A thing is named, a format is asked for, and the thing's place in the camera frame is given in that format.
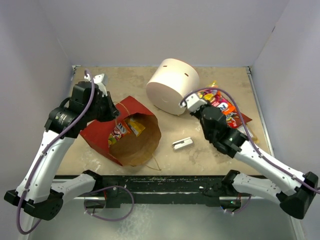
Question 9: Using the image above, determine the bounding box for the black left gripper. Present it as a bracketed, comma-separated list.
[85, 91, 121, 123]

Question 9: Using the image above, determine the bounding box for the red orange candy packet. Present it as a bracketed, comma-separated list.
[217, 96, 242, 129]

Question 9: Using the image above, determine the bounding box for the colourful fruit candy packet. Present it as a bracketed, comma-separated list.
[197, 89, 223, 107]

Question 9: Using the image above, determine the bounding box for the skittles candy packet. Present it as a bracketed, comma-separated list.
[108, 120, 131, 147]

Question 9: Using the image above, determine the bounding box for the tan snack bag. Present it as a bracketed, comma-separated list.
[237, 124, 260, 144]

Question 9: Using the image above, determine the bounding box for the red paper bag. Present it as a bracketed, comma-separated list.
[80, 96, 162, 167]

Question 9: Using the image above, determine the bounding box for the red white snack packet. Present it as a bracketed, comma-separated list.
[231, 110, 252, 129]

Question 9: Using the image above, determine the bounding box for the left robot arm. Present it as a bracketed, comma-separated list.
[4, 81, 120, 221]

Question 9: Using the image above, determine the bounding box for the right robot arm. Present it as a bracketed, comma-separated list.
[188, 104, 319, 220]

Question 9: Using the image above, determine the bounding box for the small white stapler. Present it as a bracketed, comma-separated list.
[172, 137, 194, 151]

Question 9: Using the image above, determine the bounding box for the yellow small snack packet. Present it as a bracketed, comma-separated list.
[127, 117, 146, 137]

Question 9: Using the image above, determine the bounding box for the white cylindrical bin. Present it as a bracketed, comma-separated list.
[146, 58, 200, 116]

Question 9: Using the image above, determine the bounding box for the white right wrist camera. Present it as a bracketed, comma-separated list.
[185, 93, 207, 112]

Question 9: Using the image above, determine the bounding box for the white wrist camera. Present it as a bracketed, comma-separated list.
[185, 93, 207, 112]
[93, 73, 108, 95]

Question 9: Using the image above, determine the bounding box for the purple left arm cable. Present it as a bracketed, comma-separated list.
[16, 68, 96, 235]

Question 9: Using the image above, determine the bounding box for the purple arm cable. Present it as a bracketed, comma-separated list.
[16, 68, 96, 235]
[178, 87, 320, 195]

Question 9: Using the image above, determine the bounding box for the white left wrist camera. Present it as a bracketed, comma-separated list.
[93, 73, 108, 95]

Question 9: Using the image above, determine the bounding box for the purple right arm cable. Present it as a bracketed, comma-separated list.
[178, 87, 320, 195]

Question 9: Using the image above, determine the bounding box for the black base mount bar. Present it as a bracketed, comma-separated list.
[82, 175, 240, 208]

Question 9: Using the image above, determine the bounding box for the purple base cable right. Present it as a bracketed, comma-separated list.
[222, 193, 252, 215]

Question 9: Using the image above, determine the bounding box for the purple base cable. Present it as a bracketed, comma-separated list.
[83, 185, 136, 222]
[222, 193, 252, 215]

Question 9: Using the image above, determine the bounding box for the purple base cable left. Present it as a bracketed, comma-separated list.
[83, 185, 136, 222]

